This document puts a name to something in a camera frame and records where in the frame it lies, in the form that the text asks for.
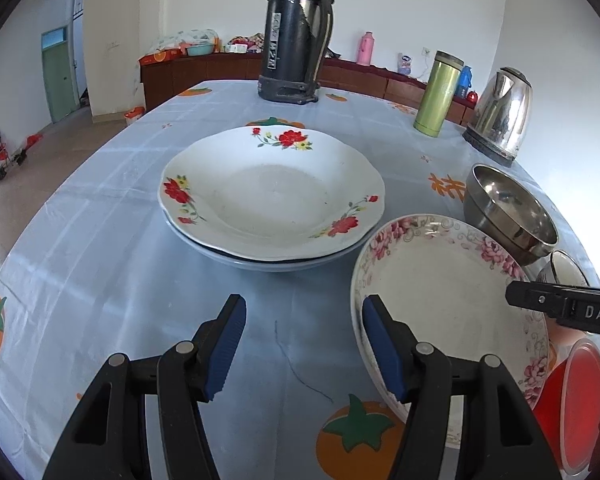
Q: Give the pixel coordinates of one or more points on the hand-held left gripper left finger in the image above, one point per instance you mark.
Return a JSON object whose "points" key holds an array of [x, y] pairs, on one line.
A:
{"points": [[225, 355]]}

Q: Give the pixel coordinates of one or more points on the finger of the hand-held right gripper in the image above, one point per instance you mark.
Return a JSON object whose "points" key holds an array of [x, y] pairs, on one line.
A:
{"points": [[555, 305]]}

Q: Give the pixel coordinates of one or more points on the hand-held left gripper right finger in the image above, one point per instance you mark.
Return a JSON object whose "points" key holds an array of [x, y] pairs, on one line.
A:
{"points": [[382, 350]]}

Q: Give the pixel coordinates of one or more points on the white enamel bowl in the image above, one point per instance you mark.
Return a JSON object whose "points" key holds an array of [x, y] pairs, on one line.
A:
{"points": [[565, 270]]}

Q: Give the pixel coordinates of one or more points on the pink floral rimmed plate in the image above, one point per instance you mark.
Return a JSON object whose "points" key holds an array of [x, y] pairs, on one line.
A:
{"points": [[445, 290]]}

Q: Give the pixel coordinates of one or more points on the red plastic bowl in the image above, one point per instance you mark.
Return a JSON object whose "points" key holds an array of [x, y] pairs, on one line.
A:
{"points": [[547, 400]]}

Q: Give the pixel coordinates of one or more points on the pink plastic bowl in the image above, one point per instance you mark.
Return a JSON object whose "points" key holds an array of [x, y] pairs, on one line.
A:
{"points": [[585, 400]]}

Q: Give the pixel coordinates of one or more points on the stainless steel bowl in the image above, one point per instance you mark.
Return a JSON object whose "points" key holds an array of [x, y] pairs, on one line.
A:
{"points": [[510, 210]]}

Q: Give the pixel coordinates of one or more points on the white plate with red flowers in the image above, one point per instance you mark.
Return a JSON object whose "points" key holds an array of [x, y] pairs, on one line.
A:
{"points": [[272, 195]]}

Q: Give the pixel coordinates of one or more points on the plain white plate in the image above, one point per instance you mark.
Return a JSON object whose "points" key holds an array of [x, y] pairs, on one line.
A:
{"points": [[280, 265]]}

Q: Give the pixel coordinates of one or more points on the light blue printed tablecloth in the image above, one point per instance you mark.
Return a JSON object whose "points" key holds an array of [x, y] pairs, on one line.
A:
{"points": [[105, 260]]}

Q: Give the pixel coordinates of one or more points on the stainless steel electric kettle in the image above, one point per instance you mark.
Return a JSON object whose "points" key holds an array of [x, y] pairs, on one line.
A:
{"points": [[502, 110]]}

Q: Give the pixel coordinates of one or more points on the green tumbler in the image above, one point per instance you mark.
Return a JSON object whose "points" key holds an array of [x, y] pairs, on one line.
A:
{"points": [[437, 95]]}

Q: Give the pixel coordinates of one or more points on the orange and white bucket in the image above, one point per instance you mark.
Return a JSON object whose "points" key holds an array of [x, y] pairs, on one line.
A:
{"points": [[134, 116]]}

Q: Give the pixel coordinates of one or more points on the brown wooden cabinet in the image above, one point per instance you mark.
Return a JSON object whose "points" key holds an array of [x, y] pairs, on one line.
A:
{"points": [[205, 72]]}

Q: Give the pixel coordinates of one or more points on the white plastic packet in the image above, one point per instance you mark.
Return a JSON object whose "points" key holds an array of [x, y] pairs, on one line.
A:
{"points": [[405, 64]]}

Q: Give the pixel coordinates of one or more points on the pink thermos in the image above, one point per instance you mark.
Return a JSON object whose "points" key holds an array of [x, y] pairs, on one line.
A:
{"points": [[364, 50]]}

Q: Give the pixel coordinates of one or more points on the teal basin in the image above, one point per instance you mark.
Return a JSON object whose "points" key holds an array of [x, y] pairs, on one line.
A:
{"points": [[200, 50]]}

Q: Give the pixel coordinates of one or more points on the orange printed box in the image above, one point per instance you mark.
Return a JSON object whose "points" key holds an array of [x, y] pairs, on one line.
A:
{"points": [[162, 55]]}

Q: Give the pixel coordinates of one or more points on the floral cloth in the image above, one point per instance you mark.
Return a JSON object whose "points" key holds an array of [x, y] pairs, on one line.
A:
{"points": [[247, 42]]}

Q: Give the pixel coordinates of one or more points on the floral mesh food cover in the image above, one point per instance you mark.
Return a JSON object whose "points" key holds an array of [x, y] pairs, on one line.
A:
{"points": [[185, 37]]}

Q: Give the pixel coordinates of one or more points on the green door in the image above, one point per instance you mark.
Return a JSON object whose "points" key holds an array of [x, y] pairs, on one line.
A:
{"points": [[59, 80]]}

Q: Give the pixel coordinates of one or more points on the black vacuum flask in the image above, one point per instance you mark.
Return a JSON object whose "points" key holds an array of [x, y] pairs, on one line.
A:
{"points": [[290, 35]]}

